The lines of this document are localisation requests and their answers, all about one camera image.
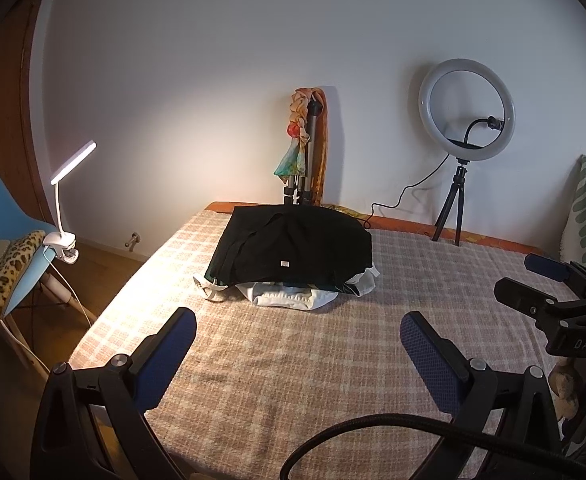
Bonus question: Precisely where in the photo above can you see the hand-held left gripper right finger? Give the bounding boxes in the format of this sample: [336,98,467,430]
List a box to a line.
[399,311,564,480]

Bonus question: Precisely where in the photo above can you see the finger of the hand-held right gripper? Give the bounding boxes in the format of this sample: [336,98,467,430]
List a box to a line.
[524,253,586,302]
[494,277,566,323]

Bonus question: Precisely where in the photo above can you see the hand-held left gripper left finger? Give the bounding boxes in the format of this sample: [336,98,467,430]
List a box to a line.
[30,306,197,480]

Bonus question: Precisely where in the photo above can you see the black garment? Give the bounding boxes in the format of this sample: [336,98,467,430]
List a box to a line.
[207,205,374,291]

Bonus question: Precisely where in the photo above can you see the person's right hand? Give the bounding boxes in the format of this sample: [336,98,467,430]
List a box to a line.
[548,362,582,422]

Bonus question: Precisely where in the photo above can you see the white green garment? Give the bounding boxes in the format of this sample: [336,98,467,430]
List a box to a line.
[193,265,382,305]

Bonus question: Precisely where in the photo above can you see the beige checked blanket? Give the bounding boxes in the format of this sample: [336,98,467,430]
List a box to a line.
[65,207,574,480]

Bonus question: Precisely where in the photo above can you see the black mini tripod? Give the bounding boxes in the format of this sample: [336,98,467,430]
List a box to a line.
[432,157,472,247]

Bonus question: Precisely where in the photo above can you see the leopard print cushion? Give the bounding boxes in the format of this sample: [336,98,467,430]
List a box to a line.
[0,230,48,336]

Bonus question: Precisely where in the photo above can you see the white clamp lamp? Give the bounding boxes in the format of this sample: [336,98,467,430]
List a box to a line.
[42,140,98,266]

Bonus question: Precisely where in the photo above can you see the grey tall tripod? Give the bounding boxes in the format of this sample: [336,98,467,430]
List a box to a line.
[283,99,324,208]

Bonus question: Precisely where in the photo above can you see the tripod with colourful scarf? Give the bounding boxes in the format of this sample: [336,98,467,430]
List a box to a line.
[274,87,330,208]

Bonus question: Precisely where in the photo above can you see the white lamp cable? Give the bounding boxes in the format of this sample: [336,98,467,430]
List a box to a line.
[0,255,100,376]

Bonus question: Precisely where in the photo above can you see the black ring light cable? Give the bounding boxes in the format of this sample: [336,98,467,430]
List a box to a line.
[362,152,452,231]

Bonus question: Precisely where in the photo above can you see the white ring light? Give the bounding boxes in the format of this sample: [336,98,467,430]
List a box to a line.
[419,57,516,163]

